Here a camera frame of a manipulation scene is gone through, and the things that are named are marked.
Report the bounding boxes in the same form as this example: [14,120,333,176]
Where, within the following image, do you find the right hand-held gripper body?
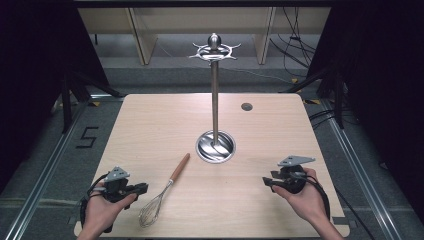
[276,154,317,196]

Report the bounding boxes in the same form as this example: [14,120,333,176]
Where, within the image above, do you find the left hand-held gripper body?
[98,165,141,211]

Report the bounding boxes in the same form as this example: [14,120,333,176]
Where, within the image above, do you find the wire whisk with wooden handle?
[138,152,191,229]

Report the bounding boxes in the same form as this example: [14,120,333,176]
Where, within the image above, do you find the metal utensil stand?
[187,32,242,165]

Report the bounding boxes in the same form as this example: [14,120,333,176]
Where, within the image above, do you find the person's right hand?
[271,167,330,225]

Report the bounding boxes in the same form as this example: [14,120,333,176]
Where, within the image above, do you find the person's left hand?
[82,182,138,236]

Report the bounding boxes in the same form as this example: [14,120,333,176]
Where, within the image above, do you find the black tripod stand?
[279,63,346,130]
[58,68,126,135]

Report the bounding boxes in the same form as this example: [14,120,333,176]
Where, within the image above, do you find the black curtain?
[0,0,110,194]
[305,0,424,221]

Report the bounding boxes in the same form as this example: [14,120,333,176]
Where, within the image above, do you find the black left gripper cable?
[78,172,113,234]

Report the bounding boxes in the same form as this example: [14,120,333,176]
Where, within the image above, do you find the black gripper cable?
[293,172,332,222]
[78,172,113,234]

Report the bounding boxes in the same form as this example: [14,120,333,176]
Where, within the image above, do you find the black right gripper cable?
[293,172,332,222]

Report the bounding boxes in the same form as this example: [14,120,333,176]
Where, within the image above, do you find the metal floor rail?
[4,98,92,240]
[318,98,398,240]

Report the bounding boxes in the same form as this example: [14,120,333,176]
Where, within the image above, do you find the black floor cable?
[333,186,378,240]

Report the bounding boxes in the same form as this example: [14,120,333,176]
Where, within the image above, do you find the white floor cable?
[219,65,296,85]

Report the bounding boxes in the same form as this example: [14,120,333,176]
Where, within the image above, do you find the black hanging cables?
[269,6,318,70]

